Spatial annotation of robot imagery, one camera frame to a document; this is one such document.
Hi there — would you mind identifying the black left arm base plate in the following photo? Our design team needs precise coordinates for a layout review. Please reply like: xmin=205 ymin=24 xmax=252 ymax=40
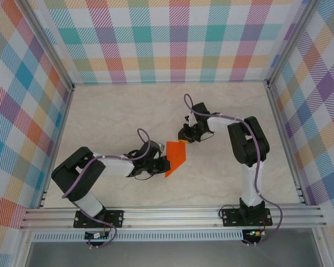
xmin=73 ymin=210 xmax=125 ymax=229

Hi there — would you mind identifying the aluminium side rail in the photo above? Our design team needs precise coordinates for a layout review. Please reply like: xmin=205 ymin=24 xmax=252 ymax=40
xmin=263 ymin=80 xmax=307 ymax=206
xmin=36 ymin=85 xmax=75 ymax=209

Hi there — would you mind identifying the slotted grey cable duct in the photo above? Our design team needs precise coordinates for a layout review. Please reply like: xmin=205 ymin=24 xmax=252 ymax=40
xmin=32 ymin=233 xmax=244 ymax=242

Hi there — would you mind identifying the grey metal panel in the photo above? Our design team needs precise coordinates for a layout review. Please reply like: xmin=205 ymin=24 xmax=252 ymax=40
xmin=24 ymin=240 xmax=323 ymax=267

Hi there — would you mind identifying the aluminium frame post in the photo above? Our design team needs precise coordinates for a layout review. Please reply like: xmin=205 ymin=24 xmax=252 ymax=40
xmin=266 ymin=0 xmax=321 ymax=89
xmin=18 ymin=0 xmax=75 ymax=92

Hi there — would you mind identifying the small dark circuit board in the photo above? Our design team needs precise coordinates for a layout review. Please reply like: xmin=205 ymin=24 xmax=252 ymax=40
xmin=85 ymin=231 xmax=110 ymax=240

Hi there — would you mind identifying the thin black right gripper cable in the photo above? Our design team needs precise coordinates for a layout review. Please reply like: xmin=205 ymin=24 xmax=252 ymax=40
xmin=198 ymin=131 xmax=215 ymax=142

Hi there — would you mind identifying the small circuit board green light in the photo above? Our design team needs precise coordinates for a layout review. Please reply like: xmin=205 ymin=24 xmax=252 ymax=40
xmin=245 ymin=229 xmax=266 ymax=238

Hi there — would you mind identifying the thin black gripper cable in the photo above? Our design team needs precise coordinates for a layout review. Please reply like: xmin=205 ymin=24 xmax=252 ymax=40
xmin=198 ymin=131 xmax=215 ymax=142
xmin=134 ymin=170 xmax=154 ymax=181

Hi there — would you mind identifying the long aluminium mounting rail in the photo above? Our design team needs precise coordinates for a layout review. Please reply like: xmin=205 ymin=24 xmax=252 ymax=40
xmin=19 ymin=202 xmax=328 ymax=230

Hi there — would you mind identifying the thin black left gripper cable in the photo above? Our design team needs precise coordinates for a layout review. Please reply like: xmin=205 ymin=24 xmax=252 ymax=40
xmin=134 ymin=170 xmax=154 ymax=181

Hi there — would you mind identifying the orange paper sheet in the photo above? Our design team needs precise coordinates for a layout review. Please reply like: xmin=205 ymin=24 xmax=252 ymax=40
xmin=164 ymin=141 xmax=187 ymax=179

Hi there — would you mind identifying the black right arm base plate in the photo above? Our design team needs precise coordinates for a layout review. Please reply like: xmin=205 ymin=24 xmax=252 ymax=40
xmin=220 ymin=207 xmax=273 ymax=228

